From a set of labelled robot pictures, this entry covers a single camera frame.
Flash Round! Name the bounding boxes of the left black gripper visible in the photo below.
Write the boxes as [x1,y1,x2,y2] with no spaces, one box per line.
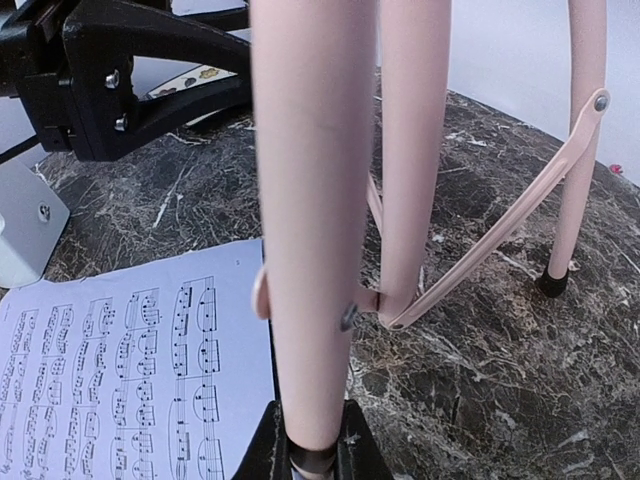
[1,1,250,161]

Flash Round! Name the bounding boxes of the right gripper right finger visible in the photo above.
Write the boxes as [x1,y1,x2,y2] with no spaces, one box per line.
[334,400,394,480]

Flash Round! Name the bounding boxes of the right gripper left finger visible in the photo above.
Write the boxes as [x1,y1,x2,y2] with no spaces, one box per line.
[232,400,293,480]

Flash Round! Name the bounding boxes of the sheet music page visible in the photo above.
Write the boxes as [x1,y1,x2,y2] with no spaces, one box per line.
[1,239,275,479]

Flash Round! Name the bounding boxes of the pink music stand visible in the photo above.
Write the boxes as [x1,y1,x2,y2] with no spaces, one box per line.
[249,1,610,479]

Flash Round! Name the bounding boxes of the floral square plate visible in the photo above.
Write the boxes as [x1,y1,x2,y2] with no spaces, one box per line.
[144,65,235,100]

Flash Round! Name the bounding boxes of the white metronome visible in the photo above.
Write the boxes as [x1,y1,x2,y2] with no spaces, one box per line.
[0,161,70,289]

